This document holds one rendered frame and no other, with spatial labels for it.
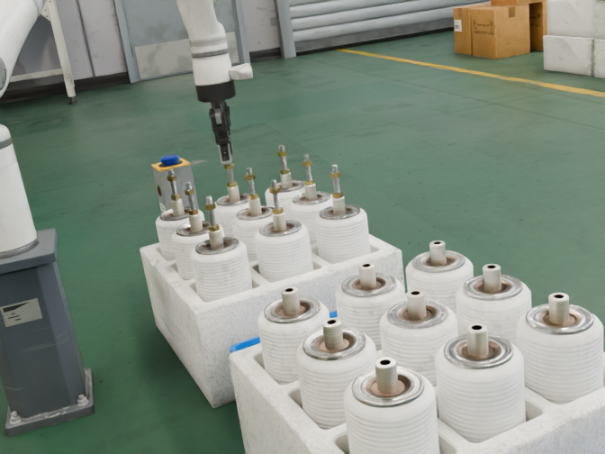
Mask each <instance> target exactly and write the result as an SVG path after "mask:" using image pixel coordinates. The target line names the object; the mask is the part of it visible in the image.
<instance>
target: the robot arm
mask: <svg viewBox="0 0 605 454"><path fill-rule="evenodd" d="M46 1H47V0H0V97H1V96H2V95H3V94H4V92H5V90H6V88H7V86H8V83H9V80H10V78H11V75H12V73H13V70H14V65H15V63H16V60H17V58H18V55H19V53H20V51H21V48H22V46H23V44H24V42H25V40H26V38H27V36H28V34H29V32H30V30H31V28H32V26H33V25H34V24H35V22H36V21H37V19H38V17H39V15H40V13H41V11H42V8H43V6H44V5H45V3H46ZM219 2H220V0H176V3H177V7H178V10H179V13H180V14H181V17H182V20H183V23H184V25H185V28H186V30H187V33H188V37H189V44H190V50H191V55H192V62H193V73H194V82H195V88H196V94H197V99H198V101H200V102H203V103H207V102H210V103H211V104H212V108H210V109H209V110H210V111H209V117H210V119H211V121H212V131H213V133H214V135H215V142H216V144H217V145H218V148H219V153H220V159H221V164H227V163H231V162H232V158H231V154H232V147H231V141H230V136H229V135H230V126H231V124H230V107H229V106H227V103H226V101H225V102H224V100H226V99H231V98H232V97H234V96H235V95H236V89H235V84H234V79H237V80H243V79H250V78H253V74H252V68H251V66H250V65H249V64H248V63H246V64H242V65H238V66H236V67H232V66H231V62H230V56H229V52H228V46H227V41H226V34H225V31H224V28H223V26H222V24H221V23H219V22H218V21H217V19H216V15H215V12H214V8H213V7H214V6H215V5H216V4H218V3H219ZM37 245H38V239H37V235H36V230H35V228H34V224H33V220H32V214H31V211H30V207H29V204H28V200H27V196H26V194H25V190H24V186H23V180H22V177H21V173H20V169H19V166H18V162H17V159H16V156H15V152H14V146H13V144H12V139H11V135H10V132H9V130H8V129H7V128H6V127H5V126H4V125H2V124H0V259H5V258H10V257H13V256H16V255H19V254H22V253H24V252H26V251H29V250H32V249H33V248H35V247H36V246H37Z"/></svg>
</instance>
